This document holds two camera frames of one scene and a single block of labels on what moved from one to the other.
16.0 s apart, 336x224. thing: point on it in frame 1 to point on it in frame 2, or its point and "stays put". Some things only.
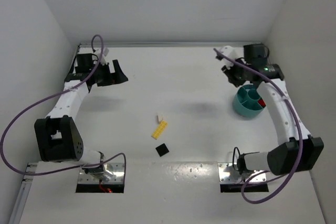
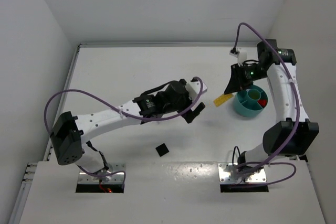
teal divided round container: x=245 y=101 stays put
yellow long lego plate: x=162 y=125 to x=222 y=98
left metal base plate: x=117 y=169 stays put
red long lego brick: x=261 y=102 stays put
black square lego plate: x=162 y=149 stays put
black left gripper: x=107 y=71 to x=191 y=107
